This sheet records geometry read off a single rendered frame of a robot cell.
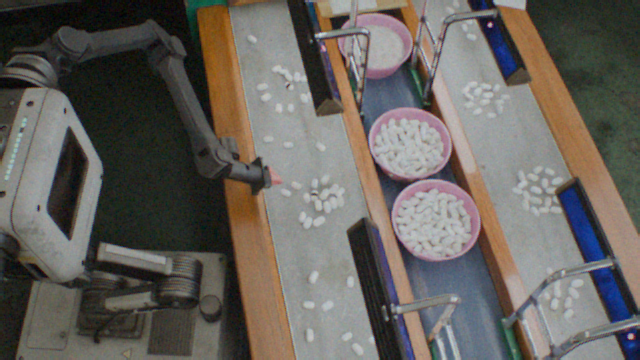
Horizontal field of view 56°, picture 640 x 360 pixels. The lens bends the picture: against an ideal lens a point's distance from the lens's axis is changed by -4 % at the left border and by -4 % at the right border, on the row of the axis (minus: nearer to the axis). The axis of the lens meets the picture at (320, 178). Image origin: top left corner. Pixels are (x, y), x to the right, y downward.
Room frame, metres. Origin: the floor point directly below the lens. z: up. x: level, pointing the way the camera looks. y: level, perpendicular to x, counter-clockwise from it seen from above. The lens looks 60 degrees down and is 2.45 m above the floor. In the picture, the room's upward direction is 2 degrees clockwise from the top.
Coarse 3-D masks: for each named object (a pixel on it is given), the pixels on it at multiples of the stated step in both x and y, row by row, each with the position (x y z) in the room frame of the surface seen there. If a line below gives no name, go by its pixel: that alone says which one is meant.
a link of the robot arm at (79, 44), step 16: (64, 32) 1.00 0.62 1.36; (80, 32) 1.04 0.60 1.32; (112, 32) 1.14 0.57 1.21; (128, 32) 1.18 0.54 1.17; (144, 32) 1.21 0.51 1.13; (160, 32) 1.25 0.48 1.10; (64, 48) 0.96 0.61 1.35; (80, 48) 0.98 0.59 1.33; (96, 48) 1.04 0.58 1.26; (112, 48) 1.09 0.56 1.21; (128, 48) 1.14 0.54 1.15; (144, 48) 1.21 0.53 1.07; (160, 48) 1.20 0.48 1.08
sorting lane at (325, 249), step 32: (256, 32) 1.59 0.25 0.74; (288, 32) 1.59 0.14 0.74; (256, 64) 1.44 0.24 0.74; (288, 64) 1.44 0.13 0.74; (256, 96) 1.29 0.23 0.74; (288, 96) 1.30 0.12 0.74; (256, 128) 1.16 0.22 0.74; (288, 128) 1.17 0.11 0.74; (320, 128) 1.17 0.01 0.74; (288, 160) 1.04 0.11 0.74; (320, 160) 1.05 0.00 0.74; (352, 160) 1.05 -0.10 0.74; (320, 192) 0.93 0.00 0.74; (352, 192) 0.94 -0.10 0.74; (288, 224) 0.82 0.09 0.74; (320, 224) 0.82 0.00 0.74; (352, 224) 0.83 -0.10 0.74; (288, 256) 0.72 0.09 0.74; (320, 256) 0.72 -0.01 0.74; (352, 256) 0.72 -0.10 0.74; (288, 288) 0.62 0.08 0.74; (320, 288) 0.62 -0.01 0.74; (352, 288) 0.62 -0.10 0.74; (288, 320) 0.52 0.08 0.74; (320, 320) 0.53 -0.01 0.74; (352, 320) 0.53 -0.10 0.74; (320, 352) 0.44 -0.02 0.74; (352, 352) 0.44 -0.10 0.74
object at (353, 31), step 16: (304, 0) 1.37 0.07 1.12; (320, 0) 1.38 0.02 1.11; (352, 0) 1.41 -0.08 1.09; (352, 16) 1.41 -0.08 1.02; (320, 32) 1.24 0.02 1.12; (336, 32) 1.24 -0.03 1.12; (352, 32) 1.25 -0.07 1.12; (368, 32) 1.26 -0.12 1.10; (352, 48) 1.41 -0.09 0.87; (368, 48) 1.26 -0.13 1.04; (352, 64) 1.36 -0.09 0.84; (352, 80) 1.40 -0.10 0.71
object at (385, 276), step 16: (368, 224) 0.65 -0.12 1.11; (352, 240) 0.63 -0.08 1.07; (368, 240) 0.61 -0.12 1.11; (368, 256) 0.57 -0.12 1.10; (384, 256) 0.59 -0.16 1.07; (368, 272) 0.54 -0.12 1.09; (384, 272) 0.54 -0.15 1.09; (368, 288) 0.50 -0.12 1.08; (384, 288) 0.49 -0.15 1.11; (368, 304) 0.47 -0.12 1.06; (384, 304) 0.45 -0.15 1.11; (400, 304) 0.47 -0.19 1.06; (384, 320) 0.42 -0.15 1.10; (400, 320) 0.43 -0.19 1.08; (384, 336) 0.39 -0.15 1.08; (400, 336) 0.38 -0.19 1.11; (384, 352) 0.35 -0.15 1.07; (400, 352) 0.35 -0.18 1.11
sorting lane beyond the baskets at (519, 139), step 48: (432, 0) 1.79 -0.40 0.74; (432, 48) 1.54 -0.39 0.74; (480, 48) 1.55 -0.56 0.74; (480, 96) 1.33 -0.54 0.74; (528, 96) 1.34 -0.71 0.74; (480, 144) 1.13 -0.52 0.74; (528, 144) 1.14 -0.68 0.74; (528, 192) 0.96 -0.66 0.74; (528, 240) 0.79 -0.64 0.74; (528, 288) 0.64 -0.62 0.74; (576, 288) 0.64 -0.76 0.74
